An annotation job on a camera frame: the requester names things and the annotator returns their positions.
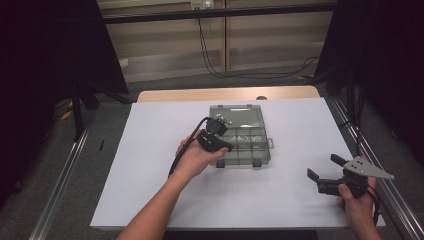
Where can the black metal stand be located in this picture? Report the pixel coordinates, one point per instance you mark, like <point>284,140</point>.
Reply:
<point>80,106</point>

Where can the wooden table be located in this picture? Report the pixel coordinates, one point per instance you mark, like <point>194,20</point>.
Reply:
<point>226,94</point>

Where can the small white wall outlet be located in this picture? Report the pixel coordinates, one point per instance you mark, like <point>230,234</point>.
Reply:
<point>123,63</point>

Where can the clear grey plastic compartment box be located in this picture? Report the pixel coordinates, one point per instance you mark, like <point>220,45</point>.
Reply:
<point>248,146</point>

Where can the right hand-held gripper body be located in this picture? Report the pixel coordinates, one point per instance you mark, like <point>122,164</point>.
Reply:
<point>353,176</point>

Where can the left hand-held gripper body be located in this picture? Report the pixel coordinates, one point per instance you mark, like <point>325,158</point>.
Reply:
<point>213,133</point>

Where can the black curtain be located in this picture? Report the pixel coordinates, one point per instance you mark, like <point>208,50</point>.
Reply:
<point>383,50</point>
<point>40,66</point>

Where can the metal floor rail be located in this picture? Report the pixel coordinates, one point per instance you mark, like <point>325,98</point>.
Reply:
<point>63,180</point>
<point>393,186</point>

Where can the black stand pole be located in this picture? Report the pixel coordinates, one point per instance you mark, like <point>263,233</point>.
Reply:
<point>351,100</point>

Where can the person's right hand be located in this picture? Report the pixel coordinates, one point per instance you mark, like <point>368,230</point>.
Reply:
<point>358,206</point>

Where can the white table sheet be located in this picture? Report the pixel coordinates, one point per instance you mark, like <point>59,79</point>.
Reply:
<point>150,173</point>

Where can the small black floor item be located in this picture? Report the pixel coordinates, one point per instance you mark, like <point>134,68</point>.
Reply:
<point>102,145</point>

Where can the black horizontal bar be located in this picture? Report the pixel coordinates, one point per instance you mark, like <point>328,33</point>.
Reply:
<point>216,13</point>

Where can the person's left hand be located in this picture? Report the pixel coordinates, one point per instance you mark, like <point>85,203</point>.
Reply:
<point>196,161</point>

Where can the white wall socket plate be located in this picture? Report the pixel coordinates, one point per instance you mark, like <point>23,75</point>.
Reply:
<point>202,4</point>

